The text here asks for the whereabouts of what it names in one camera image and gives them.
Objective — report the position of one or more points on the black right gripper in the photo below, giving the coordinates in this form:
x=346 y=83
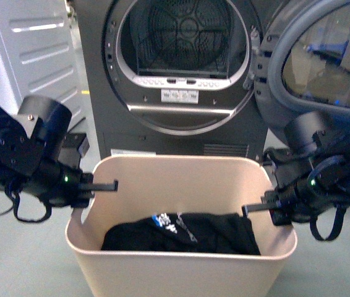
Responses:
x=286 y=205

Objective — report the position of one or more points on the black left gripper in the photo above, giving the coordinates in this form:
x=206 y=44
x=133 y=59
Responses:
x=65 y=186

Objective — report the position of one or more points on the beige plastic laundry hamper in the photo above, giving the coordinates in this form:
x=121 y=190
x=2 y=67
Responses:
x=149 y=184

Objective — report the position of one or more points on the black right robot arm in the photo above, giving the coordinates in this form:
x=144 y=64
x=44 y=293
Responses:
x=312 y=173

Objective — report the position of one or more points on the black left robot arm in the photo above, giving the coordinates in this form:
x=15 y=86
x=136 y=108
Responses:
x=30 y=145

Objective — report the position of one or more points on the black printed garment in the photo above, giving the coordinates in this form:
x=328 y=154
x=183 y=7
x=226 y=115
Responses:
x=184 y=232

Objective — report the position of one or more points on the grey tumble dryer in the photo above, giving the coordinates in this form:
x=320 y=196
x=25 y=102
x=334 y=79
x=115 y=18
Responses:
x=175 y=77

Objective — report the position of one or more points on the white washing machine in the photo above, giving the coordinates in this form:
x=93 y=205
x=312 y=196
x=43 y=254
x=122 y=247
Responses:
x=37 y=56

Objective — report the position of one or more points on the grey round dryer door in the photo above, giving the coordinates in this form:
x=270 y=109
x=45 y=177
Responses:
x=303 y=63

